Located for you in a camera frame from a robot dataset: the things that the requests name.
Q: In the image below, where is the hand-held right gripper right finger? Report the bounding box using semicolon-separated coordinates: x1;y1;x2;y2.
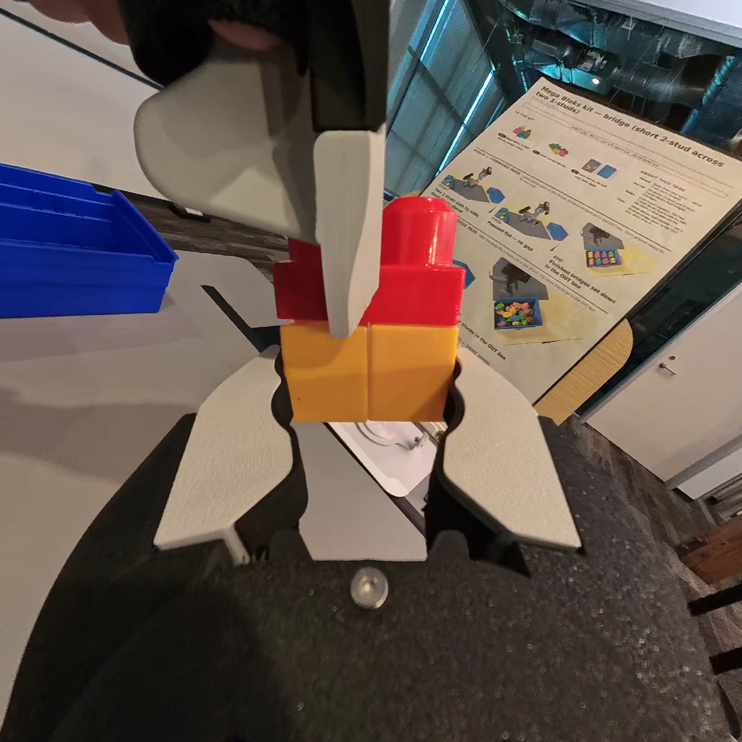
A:
429;354;582;560

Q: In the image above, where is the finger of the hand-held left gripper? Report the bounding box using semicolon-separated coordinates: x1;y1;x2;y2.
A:
313;124;388;339

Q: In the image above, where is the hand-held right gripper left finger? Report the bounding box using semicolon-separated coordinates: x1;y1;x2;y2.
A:
153;351;305;566

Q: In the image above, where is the red two-stud toy block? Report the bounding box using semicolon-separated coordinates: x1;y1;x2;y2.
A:
274;196;467;327

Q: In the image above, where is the yellow toy block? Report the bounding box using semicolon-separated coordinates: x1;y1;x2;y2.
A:
366;322;460;421
280;322;370;424

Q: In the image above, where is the blue plastic bin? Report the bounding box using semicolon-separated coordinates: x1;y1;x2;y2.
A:
0;162;179;318

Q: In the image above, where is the grey desk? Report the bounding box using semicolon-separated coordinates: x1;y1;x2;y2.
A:
0;255;447;714

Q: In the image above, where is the white stand base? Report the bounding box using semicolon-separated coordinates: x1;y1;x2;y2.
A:
327;419;448;497

